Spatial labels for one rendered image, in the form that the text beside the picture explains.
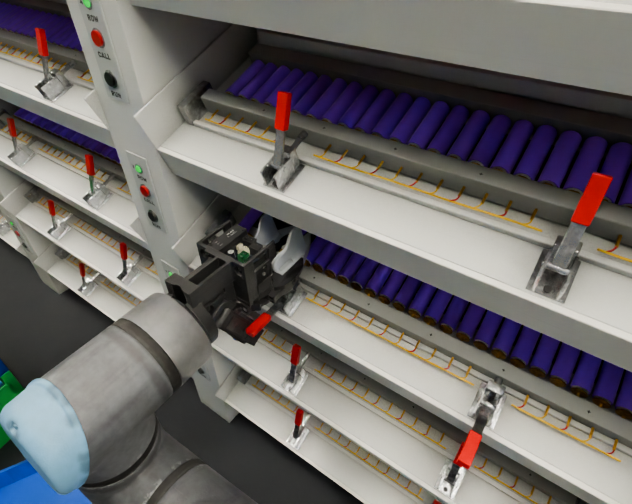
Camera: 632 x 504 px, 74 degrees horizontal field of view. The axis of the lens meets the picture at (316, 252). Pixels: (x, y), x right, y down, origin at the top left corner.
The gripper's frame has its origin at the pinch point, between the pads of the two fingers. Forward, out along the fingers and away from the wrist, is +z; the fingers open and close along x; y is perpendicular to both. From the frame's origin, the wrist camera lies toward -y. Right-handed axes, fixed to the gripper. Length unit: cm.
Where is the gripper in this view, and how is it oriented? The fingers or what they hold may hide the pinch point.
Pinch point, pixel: (297, 239)
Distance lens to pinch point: 58.1
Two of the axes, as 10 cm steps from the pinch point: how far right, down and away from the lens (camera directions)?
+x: -8.3, -3.6, 4.3
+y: -0.1, -7.6, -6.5
